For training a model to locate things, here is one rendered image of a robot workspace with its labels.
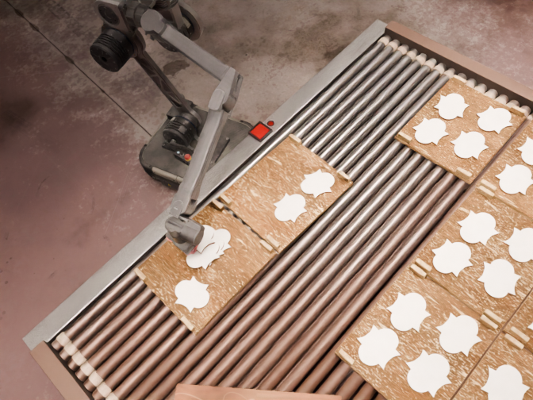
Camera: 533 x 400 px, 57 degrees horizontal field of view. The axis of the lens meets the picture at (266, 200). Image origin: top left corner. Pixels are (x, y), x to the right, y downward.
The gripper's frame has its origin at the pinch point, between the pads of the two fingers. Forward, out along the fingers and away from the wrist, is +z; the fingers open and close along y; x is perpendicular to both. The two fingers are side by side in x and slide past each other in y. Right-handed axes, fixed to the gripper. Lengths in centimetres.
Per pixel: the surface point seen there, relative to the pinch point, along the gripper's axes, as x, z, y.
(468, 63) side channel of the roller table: -139, 6, -38
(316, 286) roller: -17.9, 6.2, -45.0
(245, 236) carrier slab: -17.3, 5.2, -12.5
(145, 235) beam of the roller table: 5.5, 7.3, 20.5
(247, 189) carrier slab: -33.4, 5.7, 0.5
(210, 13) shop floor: -174, 106, 177
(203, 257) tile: -0.8, 2.2, -6.7
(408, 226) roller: -57, 7, -58
